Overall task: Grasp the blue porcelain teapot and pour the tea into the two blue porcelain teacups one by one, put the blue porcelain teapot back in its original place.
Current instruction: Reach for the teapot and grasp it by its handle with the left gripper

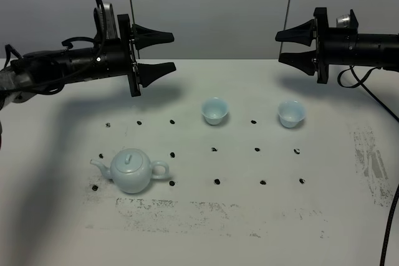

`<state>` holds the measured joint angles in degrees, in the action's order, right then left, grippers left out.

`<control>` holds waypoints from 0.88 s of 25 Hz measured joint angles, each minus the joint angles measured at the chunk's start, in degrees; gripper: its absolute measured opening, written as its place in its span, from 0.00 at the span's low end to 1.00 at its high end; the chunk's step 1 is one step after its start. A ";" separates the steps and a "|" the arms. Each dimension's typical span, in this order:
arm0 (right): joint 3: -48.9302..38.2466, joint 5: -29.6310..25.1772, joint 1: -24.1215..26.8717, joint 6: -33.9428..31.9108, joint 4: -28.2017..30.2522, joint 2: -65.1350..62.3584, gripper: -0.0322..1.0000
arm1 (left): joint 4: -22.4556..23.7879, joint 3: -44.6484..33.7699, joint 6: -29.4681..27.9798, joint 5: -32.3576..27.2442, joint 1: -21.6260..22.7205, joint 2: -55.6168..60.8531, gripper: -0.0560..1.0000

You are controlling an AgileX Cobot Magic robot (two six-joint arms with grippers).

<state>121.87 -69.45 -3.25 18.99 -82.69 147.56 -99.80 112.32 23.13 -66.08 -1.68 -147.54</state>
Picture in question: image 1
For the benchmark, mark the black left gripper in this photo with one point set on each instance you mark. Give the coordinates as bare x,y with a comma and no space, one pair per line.
121,58

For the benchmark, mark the light blue teacup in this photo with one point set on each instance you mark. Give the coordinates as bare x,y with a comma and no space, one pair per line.
214,110
291,113

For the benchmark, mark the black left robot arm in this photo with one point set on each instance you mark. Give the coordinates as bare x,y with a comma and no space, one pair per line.
48,72

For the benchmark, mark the left light blue teacup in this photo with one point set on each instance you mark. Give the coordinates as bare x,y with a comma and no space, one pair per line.
214,110

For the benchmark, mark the light blue porcelain teapot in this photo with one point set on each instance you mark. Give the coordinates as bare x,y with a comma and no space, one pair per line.
131,170

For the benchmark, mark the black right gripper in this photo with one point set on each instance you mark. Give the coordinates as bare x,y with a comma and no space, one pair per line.
334,46

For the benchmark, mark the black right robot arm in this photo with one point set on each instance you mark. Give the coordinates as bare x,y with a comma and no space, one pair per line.
375,50

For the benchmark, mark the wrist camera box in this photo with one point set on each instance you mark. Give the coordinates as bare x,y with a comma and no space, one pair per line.
105,22
347,21

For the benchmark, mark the right light blue teacup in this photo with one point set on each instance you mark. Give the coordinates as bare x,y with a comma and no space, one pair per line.
291,113

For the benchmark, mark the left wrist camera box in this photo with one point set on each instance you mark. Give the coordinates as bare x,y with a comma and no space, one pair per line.
105,22

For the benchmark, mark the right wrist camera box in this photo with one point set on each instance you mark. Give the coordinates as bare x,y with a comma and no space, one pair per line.
347,21

